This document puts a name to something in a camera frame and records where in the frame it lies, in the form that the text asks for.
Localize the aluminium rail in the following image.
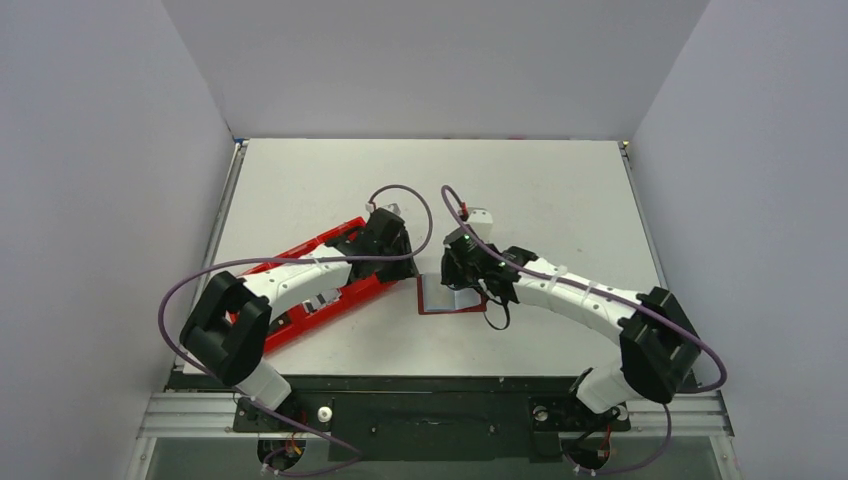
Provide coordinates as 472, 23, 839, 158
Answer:
138, 392, 734, 439

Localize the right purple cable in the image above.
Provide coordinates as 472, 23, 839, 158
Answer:
440, 184, 729, 477

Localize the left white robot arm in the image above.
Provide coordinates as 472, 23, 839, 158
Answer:
179, 207, 418, 430

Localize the silver striped card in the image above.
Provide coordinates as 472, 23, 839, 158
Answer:
302, 289, 341, 314

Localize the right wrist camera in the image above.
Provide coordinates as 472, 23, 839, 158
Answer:
465, 208, 494, 243

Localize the red leather card holder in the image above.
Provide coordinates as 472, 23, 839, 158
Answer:
417, 273, 487, 316

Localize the purple cable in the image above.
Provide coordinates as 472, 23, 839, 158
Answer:
440, 184, 729, 477
157, 184, 434, 465

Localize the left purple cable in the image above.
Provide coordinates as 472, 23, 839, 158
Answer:
157, 184, 434, 465

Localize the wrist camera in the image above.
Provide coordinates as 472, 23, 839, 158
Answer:
465, 208, 494, 243
381, 203, 401, 216

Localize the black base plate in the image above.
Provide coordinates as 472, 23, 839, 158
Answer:
166, 372, 674, 470

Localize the red plastic compartment tray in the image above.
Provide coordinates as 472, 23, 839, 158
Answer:
264, 217, 396, 355

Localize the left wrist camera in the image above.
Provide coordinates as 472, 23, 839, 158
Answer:
381, 203, 401, 216

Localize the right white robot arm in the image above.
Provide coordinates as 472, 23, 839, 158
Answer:
442, 229, 701, 427

